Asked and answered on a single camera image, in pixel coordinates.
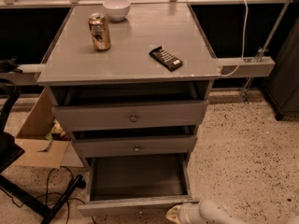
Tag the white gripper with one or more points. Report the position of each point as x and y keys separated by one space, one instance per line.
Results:
x=187 y=212

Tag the grey bottom drawer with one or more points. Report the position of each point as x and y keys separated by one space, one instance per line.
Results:
x=136 y=185

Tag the grey drawer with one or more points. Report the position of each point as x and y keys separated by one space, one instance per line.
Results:
x=130 y=116
x=130 y=146
x=136 y=185

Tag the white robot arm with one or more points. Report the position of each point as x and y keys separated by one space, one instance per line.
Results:
x=205 y=212

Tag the grey top drawer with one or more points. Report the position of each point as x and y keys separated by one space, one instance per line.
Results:
x=130 y=116

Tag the grey middle drawer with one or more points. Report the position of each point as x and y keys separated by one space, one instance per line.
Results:
x=130 y=146

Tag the grey drawer cabinet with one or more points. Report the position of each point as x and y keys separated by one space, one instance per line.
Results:
x=77 y=74

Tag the dark chocolate bar wrapper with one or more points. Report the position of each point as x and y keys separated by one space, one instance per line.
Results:
x=167 y=60

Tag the cardboard box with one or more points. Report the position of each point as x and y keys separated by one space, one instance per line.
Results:
x=32 y=139

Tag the dark grey cabinet right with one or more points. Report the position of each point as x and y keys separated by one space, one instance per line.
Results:
x=282 y=86

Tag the metal diagonal rod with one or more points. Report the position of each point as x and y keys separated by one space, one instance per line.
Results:
x=260 y=52

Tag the gold soda can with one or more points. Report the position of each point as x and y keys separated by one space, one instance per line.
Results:
x=99 y=31

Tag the grey metal railing beam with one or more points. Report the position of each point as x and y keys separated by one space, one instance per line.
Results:
x=226 y=67

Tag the white ceramic bowl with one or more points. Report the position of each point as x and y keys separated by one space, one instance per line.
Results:
x=117 y=10

